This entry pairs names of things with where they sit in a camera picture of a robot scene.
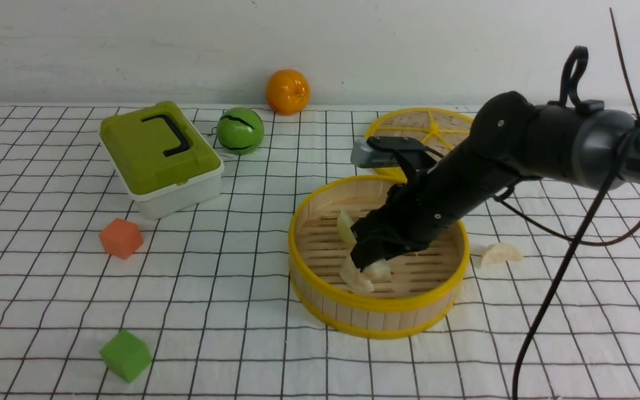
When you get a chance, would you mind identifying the yellow woven steamer lid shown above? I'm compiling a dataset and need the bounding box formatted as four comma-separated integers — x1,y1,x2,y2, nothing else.
356,107,473,161

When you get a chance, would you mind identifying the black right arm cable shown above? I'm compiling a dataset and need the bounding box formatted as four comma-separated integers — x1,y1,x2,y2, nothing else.
492,7,640,400

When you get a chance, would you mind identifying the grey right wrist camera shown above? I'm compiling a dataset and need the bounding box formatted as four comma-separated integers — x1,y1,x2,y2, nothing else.
351,136,437,169

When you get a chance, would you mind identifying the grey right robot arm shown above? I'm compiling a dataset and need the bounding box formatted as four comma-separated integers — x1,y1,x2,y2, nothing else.
351,91,640,269

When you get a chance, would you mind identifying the white checkered tablecloth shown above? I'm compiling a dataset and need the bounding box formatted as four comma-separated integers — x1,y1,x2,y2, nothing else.
0,104,640,400

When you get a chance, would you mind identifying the pale green dumpling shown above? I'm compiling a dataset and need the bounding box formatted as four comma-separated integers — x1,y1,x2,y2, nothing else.
336,208,357,246

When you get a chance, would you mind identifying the green foam cube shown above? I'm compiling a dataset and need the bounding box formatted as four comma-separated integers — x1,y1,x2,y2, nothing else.
99,329,152,383

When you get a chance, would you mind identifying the orange toy fruit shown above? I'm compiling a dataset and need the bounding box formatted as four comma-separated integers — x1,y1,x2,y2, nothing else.
265,69,312,116

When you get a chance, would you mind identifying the green striped toy ball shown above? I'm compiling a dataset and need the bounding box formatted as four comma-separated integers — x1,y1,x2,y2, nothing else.
216,107,265,155

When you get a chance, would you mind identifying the bamboo steamer tray yellow rim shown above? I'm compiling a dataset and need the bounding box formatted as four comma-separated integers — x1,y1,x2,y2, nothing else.
288,175,470,339

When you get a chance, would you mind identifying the green lidded storage box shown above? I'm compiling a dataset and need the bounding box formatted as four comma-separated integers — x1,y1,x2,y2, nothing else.
99,101,224,220

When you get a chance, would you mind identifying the orange foam cube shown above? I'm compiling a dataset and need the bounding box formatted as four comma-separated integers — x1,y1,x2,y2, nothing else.
98,218,144,260

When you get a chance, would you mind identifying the white dumpling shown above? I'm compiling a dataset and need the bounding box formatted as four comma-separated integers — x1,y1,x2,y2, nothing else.
479,242,524,268
339,256,375,294
362,260,392,283

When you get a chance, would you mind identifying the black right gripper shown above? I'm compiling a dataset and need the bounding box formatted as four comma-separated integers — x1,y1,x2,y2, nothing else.
351,141,521,270

